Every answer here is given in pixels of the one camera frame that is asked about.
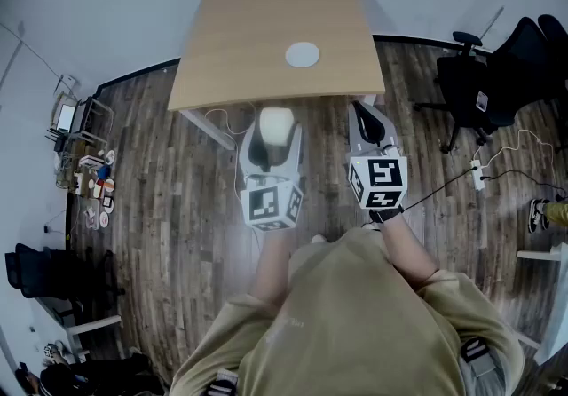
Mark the person's left forearm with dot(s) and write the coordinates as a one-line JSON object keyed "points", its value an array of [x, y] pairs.
{"points": [[275, 265]]}

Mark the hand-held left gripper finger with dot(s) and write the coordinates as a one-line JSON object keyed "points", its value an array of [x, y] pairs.
{"points": [[297, 154], [246, 154]]}

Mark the white table leg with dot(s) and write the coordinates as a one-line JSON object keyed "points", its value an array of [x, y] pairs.
{"points": [[208, 130]]}

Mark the black chair with bag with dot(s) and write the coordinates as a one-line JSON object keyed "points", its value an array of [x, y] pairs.
{"points": [[57, 274]]}

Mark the white side desk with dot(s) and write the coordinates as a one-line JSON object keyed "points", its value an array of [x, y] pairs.
{"points": [[548, 296]]}

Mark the black wristwatch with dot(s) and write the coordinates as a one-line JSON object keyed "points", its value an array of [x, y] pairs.
{"points": [[385, 215]]}

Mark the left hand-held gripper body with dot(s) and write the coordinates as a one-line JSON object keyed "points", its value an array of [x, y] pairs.
{"points": [[270, 205]]}

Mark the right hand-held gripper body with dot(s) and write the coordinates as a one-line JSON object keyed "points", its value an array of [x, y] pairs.
{"points": [[379, 179]]}

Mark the white desk with clutter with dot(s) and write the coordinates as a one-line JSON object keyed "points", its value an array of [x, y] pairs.
{"points": [[71, 332]]}

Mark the white round saucer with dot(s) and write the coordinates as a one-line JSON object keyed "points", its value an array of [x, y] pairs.
{"points": [[302, 55]]}

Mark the small laptop screen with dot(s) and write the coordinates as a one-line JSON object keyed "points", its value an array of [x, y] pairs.
{"points": [[66, 117]]}

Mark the black office chair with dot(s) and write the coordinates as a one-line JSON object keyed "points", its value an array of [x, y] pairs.
{"points": [[488, 88]]}

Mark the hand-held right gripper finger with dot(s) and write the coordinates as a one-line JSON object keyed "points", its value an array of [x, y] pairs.
{"points": [[355, 132], [385, 132]]}

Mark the person's right forearm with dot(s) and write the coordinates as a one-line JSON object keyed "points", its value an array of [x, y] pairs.
{"points": [[406, 252]]}

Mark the phone with pale case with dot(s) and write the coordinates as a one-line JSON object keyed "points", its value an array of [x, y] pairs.
{"points": [[481, 101]]}

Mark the person's tan shirt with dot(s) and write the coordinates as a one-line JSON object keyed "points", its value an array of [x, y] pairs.
{"points": [[350, 323]]}

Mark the white power strip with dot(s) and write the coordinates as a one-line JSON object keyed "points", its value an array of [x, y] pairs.
{"points": [[477, 174]]}

